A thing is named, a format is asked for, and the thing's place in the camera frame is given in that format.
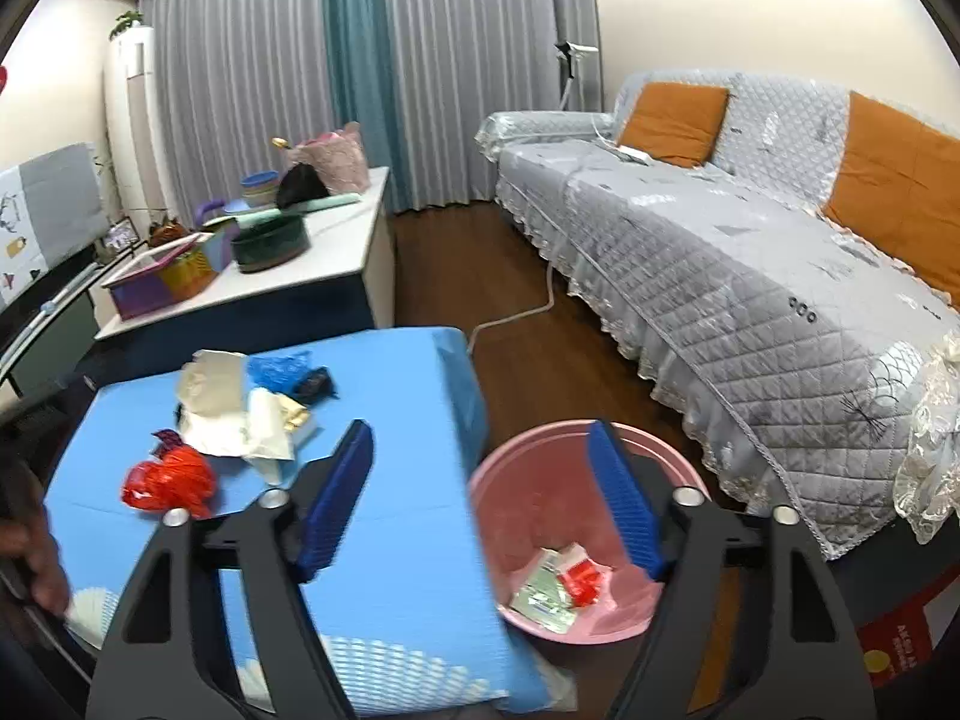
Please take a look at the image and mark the red plastic bag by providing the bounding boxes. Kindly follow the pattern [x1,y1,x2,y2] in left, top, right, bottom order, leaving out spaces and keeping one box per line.
[121,445,217,518]

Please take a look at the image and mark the pink black patterned wrapper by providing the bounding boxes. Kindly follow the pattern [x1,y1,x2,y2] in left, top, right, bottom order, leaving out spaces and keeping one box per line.
[153,429,185,458]

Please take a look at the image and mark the red white carton wrapper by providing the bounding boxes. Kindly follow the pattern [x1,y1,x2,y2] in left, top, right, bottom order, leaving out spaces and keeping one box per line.
[553,543,612,610]

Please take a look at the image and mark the large white paper bag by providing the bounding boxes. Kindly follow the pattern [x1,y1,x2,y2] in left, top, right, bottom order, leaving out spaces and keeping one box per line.
[176,349,295,461]

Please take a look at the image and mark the yellow tissue pack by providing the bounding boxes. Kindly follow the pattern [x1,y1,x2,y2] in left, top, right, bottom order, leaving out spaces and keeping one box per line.
[260,392,319,486]

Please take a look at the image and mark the green floral wrapper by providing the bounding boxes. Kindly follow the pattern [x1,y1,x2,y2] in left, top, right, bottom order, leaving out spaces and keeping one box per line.
[509,550,578,635]

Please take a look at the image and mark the blue plastic bag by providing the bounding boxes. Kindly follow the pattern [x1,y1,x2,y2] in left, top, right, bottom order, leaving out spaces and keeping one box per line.
[247,351,313,395]

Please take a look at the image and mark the black plastic bag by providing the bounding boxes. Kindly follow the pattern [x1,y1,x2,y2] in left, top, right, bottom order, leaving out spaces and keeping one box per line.
[291,367,337,406]

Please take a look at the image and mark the person's left hand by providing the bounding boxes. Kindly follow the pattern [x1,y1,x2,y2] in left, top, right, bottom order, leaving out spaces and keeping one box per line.
[2,460,70,617]

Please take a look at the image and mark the red box under sofa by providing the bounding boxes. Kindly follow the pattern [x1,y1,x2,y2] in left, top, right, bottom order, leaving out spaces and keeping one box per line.
[857,571,958,689]

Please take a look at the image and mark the blue foam table mat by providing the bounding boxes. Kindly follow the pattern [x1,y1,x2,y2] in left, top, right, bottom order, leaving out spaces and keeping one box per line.
[46,328,550,718]

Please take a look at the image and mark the pink plastic basin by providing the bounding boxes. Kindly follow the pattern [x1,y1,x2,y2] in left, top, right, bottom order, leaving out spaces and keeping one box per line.
[469,419,662,645]

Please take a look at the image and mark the tv cabinet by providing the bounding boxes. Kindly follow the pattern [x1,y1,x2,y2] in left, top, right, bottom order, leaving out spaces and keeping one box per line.
[2,242,146,408]

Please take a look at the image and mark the colourful storage box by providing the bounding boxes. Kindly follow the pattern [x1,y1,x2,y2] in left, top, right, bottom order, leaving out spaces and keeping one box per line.
[103,221,239,320]

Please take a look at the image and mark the white top coffee table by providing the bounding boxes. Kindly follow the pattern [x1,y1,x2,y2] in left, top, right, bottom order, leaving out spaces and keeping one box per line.
[78,167,395,385]

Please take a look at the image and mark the grey quilted sofa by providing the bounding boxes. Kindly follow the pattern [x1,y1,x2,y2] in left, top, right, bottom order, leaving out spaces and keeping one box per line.
[477,70,958,559]

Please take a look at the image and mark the dark green round tin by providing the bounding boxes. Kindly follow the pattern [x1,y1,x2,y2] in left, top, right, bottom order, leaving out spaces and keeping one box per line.
[231,215,311,273]

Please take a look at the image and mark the grey covered television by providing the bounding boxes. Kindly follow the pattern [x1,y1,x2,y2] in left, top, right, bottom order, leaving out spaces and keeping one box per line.
[2,143,109,307]

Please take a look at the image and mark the stacked coloured bowls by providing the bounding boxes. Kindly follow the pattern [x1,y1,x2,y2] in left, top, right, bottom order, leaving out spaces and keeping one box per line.
[241,171,280,208]

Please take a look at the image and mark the white standing air conditioner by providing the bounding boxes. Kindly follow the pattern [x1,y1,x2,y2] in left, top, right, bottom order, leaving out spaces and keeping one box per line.
[104,26,179,239]

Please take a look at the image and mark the black hat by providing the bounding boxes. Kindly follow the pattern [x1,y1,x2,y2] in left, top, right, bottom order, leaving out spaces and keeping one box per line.
[275,163,331,210]

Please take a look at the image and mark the near orange cushion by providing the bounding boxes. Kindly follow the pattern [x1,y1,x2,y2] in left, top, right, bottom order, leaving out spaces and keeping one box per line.
[823,93,960,301]

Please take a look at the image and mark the orange cushion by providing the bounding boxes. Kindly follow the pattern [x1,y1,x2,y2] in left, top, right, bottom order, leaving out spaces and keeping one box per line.
[617,82,729,167]
[823,93,960,301]

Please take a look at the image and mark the pink quilted basket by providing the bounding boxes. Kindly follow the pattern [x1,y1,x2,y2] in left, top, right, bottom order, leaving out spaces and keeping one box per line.
[286,122,371,195]

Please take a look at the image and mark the white power strip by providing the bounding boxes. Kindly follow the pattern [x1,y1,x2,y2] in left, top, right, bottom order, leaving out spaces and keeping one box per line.
[613,145,654,166]

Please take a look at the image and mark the far orange cushion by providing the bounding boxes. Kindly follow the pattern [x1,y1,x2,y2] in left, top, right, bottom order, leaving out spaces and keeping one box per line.
[617,82,729,167]

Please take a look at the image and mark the grey curtain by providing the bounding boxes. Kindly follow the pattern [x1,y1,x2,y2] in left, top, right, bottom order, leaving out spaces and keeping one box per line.
[137,0,599,211]

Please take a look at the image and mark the white floor lamp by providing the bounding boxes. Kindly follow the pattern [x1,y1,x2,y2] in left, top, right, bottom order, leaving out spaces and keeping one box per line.
[555,41,601,110]

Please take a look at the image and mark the teal curtain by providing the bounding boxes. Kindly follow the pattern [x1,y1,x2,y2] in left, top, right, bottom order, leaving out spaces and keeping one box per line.
[322,0,410,213]

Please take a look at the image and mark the small photo frame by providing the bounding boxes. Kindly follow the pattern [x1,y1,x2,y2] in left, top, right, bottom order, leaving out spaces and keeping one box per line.
[101,216,142,255]

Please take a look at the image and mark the white power cable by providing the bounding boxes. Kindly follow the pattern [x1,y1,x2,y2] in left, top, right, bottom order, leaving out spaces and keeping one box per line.
[465,260,559,358]

